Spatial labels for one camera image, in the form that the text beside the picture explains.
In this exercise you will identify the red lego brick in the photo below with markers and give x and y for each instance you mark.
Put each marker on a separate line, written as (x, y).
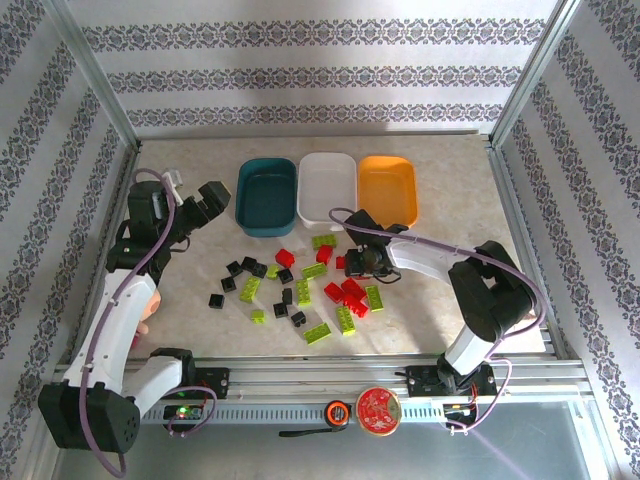
(285, 257)
(356, 305)
(340, 262)
(333, 292)
(324, 254)
(352, 287)

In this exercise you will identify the long green lego brick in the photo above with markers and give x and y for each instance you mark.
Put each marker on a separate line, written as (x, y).
(250, 289)
(314, 270)
(318, 333)
(346, 320)
(374, 298)
(324, 241)
(303, 292)

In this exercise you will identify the small green lego brick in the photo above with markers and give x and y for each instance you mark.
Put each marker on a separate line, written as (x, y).
(272, 271)
(258, 316)

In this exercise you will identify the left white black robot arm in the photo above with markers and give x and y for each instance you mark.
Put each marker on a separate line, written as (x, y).
(120, 320)

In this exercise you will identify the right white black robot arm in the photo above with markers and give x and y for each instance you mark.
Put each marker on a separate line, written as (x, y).
(425, 260)

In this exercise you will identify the teal plastic container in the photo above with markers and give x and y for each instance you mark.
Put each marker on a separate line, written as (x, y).
(265, 195)

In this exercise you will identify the orange plastic container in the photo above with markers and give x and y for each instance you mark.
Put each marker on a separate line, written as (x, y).
(387, 190)

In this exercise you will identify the pink plush toy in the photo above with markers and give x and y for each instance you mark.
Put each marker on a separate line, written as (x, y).
(152, 305)

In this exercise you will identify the white plastic container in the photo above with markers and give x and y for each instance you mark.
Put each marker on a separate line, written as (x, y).
(325, 180)

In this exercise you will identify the round red gold tin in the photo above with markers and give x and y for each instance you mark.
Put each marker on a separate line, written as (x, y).
(378, 411)

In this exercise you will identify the black orange tape measure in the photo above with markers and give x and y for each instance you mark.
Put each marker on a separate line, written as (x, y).
(337, 413)

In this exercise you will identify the small lit circuit board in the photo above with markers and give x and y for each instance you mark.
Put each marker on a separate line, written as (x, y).
(182, 412)

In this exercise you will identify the grey metal sheet panel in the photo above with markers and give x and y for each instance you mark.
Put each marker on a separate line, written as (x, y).
(350, 455)

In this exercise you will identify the aluminium side frame rail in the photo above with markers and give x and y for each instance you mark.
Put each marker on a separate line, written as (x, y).
(120, 195)
(510, 200)

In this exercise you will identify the aluminium rear frame rail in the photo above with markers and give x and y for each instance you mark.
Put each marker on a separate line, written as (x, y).
(310, 135)

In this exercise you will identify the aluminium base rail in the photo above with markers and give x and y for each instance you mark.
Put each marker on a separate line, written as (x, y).
(310, 380)

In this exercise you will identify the aluminium frame post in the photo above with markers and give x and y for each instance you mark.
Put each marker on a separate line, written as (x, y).
(104, 85)
(531, 75)

